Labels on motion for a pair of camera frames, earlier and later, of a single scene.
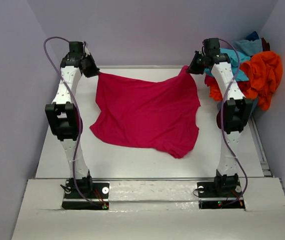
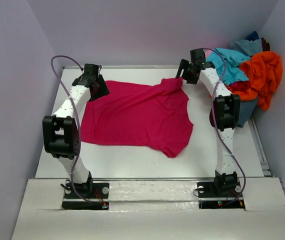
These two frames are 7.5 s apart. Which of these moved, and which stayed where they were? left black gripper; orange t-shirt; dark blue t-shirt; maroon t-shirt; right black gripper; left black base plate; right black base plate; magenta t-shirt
Moved: left black gripper; right black gripper; magenta t-shirt
Stayed: orange t-shirt; right black base plate; maroon t-shirt; left black base plate; dark blue t-shirt
